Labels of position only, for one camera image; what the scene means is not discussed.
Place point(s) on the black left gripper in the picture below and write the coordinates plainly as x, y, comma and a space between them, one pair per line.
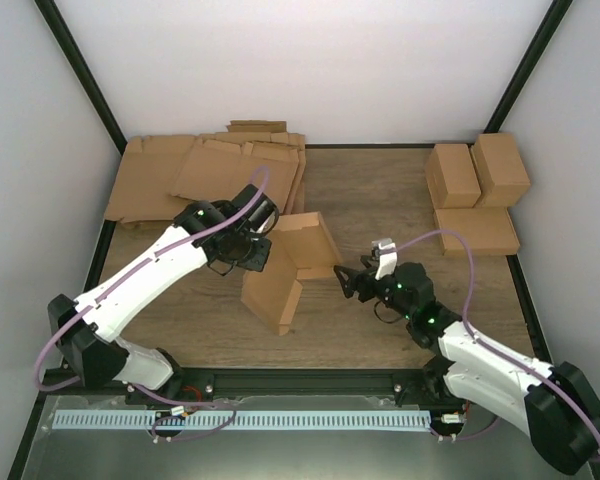
256, 262

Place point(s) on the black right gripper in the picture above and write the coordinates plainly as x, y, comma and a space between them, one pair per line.
355, 277

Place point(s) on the brown cardboard box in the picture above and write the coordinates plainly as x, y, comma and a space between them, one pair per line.
302, 249

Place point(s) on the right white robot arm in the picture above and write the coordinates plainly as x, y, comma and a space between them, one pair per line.
555, 406

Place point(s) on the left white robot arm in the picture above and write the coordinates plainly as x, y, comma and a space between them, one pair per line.
87, 329

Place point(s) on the folded cardboard box back left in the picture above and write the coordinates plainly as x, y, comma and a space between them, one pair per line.
451, 177

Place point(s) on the folded cardboard box front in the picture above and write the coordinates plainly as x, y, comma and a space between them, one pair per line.
487, 231

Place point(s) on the folded cardboard box back right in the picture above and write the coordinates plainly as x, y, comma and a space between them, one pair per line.
500, 170

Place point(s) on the stack of flat cardboard sheets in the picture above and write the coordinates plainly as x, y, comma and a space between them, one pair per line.
159, 175

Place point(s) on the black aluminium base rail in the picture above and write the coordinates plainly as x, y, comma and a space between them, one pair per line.
423, 387

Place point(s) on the light blue slotted cable duct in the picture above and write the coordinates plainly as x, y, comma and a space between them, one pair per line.
399, 420

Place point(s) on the left black frame post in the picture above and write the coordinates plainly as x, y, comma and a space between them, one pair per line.
65, 40

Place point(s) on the black frame post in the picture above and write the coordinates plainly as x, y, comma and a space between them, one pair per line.
541, 39
65, 40

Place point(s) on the right black frame post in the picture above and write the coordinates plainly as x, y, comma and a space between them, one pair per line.
541, 39

